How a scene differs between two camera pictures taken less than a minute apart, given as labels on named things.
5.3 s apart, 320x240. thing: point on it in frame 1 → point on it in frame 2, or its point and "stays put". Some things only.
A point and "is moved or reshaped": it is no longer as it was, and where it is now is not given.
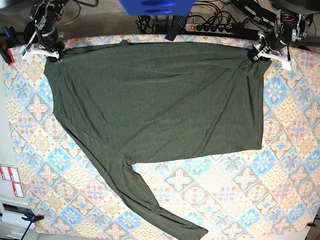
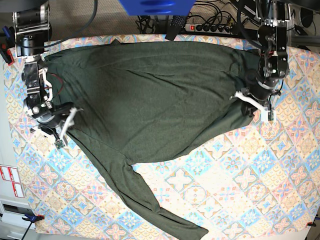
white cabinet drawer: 12,226 stays put
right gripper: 273,40 → 261,91
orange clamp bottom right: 310,224 stays put
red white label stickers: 11,173 stays put
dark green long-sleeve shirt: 133,102 is moved or reshaped
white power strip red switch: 213,28 stays put
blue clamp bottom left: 32,218 stays put
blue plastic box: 157,8 stays put
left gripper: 51,39 → 51,122
